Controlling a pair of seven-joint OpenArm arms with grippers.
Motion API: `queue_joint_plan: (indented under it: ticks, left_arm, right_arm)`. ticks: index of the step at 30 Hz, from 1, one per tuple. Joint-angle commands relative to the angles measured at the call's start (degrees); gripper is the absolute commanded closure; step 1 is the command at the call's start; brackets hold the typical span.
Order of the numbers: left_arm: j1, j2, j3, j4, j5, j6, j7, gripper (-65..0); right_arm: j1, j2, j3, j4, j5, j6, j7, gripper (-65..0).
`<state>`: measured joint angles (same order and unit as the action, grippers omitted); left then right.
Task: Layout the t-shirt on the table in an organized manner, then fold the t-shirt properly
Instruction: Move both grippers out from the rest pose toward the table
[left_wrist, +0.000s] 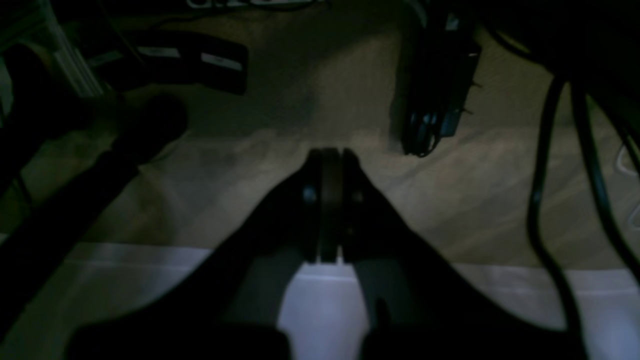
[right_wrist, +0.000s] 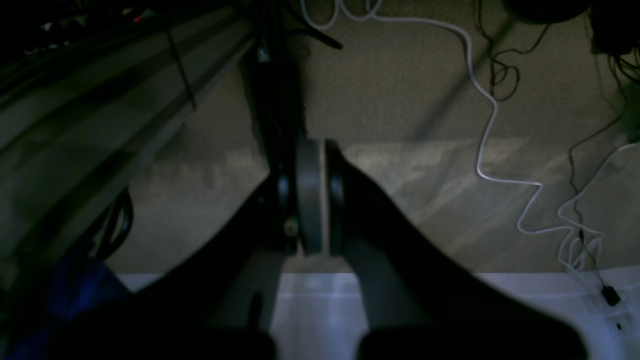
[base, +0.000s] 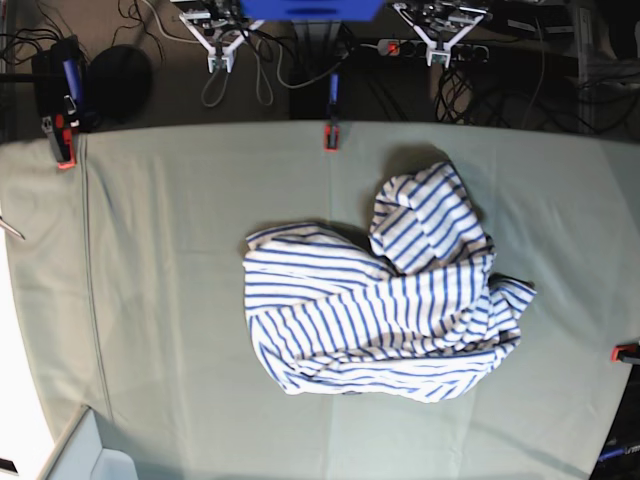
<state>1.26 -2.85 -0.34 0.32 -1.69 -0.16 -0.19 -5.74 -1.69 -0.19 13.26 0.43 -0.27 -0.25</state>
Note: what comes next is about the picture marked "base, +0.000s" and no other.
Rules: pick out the red black centre clamp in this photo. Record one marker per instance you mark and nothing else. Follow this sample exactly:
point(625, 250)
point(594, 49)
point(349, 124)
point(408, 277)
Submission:
point(331, 137)

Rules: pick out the blue box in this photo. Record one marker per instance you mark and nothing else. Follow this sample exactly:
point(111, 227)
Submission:
point(306, 10)

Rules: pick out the black power strip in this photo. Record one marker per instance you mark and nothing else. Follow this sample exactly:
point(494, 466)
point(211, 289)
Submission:
point(461, 52)

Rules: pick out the blue white striped t-shirt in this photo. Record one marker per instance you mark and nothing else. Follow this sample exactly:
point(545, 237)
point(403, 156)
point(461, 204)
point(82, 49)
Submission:
point(419, 313)

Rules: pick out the red black left clamp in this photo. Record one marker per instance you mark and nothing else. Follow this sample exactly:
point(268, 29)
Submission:
point(60, 137)

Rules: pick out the red black right clamp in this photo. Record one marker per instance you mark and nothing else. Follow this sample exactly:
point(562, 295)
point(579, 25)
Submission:
point(627, 353)

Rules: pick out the black round bag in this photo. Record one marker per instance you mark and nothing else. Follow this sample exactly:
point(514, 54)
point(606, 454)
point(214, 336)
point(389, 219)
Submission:
point(119, 82)

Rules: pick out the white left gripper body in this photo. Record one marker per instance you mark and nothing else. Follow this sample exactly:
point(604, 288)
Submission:
point(441, 24)

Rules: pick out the red black clamp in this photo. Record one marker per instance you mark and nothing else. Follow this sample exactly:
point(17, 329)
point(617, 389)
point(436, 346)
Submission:
point(60, 137)
point(627, 353)
point(331, 137)

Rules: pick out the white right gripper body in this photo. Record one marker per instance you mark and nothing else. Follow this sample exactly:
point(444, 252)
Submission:
point(220, 28)

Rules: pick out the green table cloth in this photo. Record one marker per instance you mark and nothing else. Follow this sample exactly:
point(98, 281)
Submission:
point(127, 278)

